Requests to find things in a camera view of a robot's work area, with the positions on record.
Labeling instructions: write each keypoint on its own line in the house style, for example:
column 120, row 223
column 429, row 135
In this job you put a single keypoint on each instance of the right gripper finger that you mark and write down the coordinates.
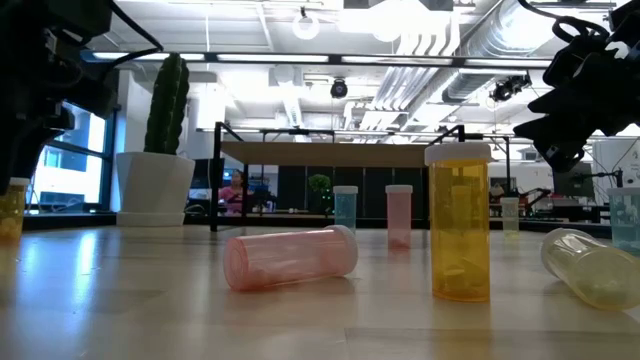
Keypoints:
column 550, row 106
column 537, row 131

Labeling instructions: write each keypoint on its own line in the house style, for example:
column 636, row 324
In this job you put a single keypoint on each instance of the pale yellow medicine bottle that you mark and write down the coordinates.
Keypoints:
column 510, row 217
column 590, row 272

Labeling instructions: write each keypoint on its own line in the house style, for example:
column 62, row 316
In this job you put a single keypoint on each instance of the orange medicine bottle white cap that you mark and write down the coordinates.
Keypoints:
column 459, row 235
column 11, row 210

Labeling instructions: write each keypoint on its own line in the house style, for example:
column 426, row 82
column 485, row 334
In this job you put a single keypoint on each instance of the blue medicine bottle white cap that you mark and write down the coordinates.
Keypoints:
column 345, row 210
column 626, row 220

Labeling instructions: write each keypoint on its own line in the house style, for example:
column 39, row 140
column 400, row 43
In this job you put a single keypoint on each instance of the pink medicine bottle white cap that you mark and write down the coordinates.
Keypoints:
column 398, row 220
column 290, row 260

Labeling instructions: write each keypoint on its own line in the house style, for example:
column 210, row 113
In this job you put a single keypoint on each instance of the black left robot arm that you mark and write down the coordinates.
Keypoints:
column 50, row 15

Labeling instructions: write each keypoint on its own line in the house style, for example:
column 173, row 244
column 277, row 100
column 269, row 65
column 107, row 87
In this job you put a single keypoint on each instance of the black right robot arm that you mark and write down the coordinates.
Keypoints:
column 627, row 30

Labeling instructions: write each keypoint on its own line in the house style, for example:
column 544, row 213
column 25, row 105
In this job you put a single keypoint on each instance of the black ceiling-mounted device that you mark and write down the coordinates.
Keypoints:
column 510, row 87

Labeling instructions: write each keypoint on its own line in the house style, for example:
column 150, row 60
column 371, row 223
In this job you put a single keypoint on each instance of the black computer monitor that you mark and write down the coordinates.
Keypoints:
column 575, row 181

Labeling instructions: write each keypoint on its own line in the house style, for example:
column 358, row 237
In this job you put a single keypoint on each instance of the red and black machine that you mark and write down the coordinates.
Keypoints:
column 530, row 197

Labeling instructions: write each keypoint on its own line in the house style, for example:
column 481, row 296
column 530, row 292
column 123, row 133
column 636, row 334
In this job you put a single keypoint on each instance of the white board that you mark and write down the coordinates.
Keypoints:
column 617, row 165

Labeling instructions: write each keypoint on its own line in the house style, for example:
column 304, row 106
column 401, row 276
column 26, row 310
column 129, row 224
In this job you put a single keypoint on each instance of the green cactus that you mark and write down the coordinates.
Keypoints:
column 167, row 105

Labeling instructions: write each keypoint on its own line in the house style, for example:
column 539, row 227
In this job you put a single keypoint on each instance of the white hexagonal plant pot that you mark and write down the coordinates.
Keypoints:
column 155, row 185

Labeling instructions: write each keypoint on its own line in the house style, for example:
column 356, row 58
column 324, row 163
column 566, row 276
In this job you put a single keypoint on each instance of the person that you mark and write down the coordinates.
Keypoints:
column 234, row 192

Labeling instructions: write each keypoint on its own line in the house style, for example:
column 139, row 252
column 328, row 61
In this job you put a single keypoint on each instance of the small green plant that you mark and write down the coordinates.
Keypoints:
column 320, row 186

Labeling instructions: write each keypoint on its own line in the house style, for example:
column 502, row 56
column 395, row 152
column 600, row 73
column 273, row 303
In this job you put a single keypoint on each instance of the white round ceiling lamp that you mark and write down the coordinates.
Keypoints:
column 306, row 25

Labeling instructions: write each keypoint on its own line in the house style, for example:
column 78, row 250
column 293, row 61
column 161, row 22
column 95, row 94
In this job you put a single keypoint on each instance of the window with dark frame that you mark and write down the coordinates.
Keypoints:
column 70, row 165

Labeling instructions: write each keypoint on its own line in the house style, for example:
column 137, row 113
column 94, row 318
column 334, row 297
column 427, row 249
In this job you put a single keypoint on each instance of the silver ventilation duct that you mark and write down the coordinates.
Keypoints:
column 500, row 35

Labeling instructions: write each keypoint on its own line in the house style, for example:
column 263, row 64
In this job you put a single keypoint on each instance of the black overhead camera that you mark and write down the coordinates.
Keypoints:
column 339, row 88

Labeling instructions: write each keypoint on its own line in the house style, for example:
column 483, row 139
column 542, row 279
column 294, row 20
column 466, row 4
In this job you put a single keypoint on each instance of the wooden shelf black metal frame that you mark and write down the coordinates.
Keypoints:
column 325, row 154

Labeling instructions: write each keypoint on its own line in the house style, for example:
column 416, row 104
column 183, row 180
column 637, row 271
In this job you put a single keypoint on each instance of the black overhead frame bar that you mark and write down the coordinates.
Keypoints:
column 335, row 59

